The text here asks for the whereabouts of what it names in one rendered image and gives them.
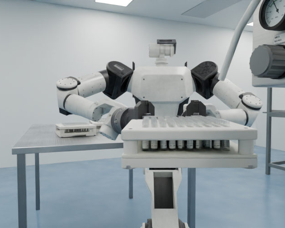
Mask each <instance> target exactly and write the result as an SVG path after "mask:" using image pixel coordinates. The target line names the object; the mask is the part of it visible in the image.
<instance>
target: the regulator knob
mask: <svg viewBox="0 0 285 228"><path fill-rule="evenodd" d="M283 42H285V32H284V33H280V34H277V35H274V36H273V45H267V44H263V45H259V46H258V47H257V48H255V50H254V51H253V52H252V55H251V57H250V62H249V65H250V70H251V72H252V73H253V74H254V76H257V77H258V78H271V79H282V78H284V77H285V45H277V44H279V43H283ZM275 44H276V45H275Z"/></svg>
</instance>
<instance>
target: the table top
mask: <svg viewBox="0 0 285 228"><path fill-rule="evenodd" d="M55 130H56V127H55V124H33V125H32V126H31V127H30V128H29V129H28V130H27V132H26V133H25V134H24V135H23V136H22V137H21V139H20V140H19V141H18V142H17V143H16V144H15V145H14V146H13V147H12V155H16V154H32V153H47V152H70V151H85V150H101V149H116V148H124V141H123V140H122V139H121V134H119V135H118V136H117V138H116V140H115V141H114V140H111V139H109V138H107V137H105V136H103V135H102V134H100V133H96V136H74V137H63V138H60V137H59V136H58V135H56V134H55Z"/></svg>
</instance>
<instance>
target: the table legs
mask: <svg viewBox="0 0 285 228"><path fill-rule="evenodd" d="M195 183H196V168H188V194H187V224H188V227H189V228H195ZM17 187H18V228H27V190H26V154H17ZM35 194H36V210H40V182H39V153H35ZM129 198H130V199H133V169H129Z"/></svg>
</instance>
